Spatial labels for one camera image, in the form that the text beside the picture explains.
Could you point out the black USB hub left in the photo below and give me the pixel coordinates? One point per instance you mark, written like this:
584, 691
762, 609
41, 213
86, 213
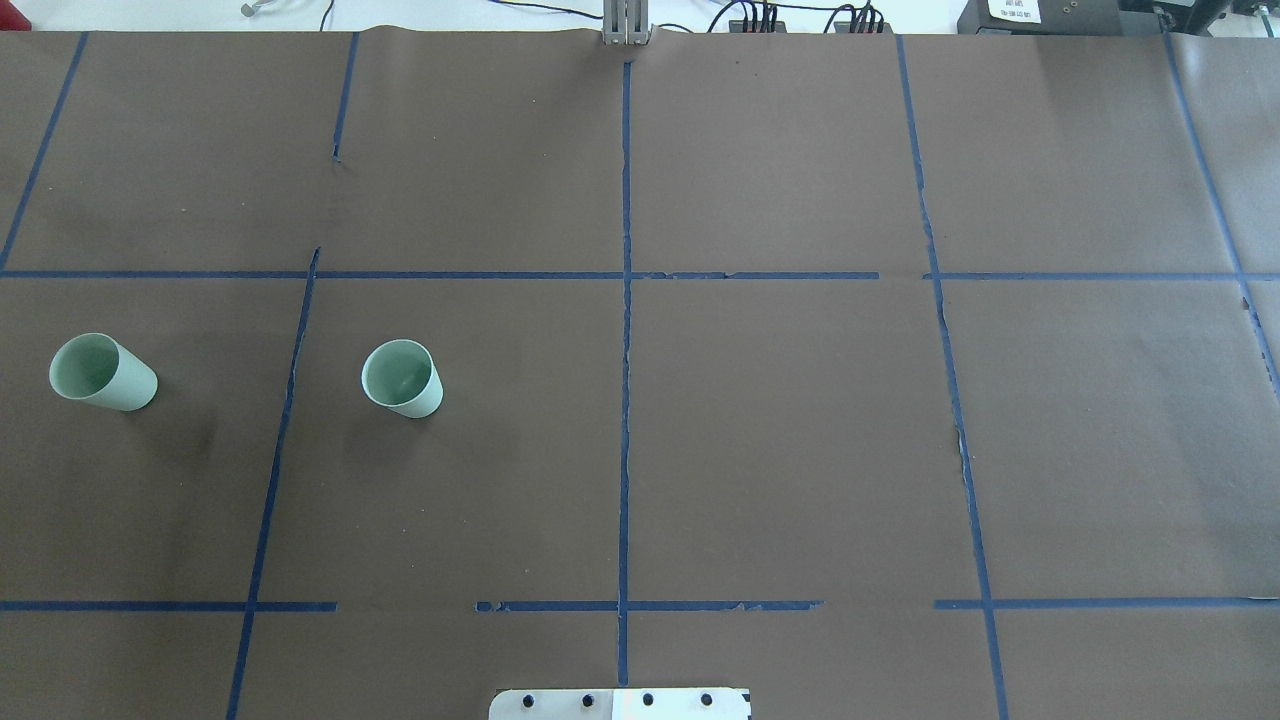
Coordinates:
750, 26

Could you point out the grey aluminium frame post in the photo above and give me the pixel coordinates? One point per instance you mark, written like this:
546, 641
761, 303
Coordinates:
626, 22

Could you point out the brown paper table cover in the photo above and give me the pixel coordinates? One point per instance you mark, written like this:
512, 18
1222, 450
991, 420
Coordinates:
894, 377

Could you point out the black usb hub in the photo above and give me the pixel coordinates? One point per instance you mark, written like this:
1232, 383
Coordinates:
750, 26
876, 25

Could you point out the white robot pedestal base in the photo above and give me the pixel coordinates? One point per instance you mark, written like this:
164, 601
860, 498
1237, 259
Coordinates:
623, 703

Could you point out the pale green cup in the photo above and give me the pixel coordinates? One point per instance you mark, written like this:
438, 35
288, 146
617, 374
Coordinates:
96, 370
401, 376

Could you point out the black USB hub right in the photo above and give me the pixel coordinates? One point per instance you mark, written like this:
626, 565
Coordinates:
876, 25

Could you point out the black computer box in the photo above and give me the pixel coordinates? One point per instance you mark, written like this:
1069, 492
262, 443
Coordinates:
1070, 18

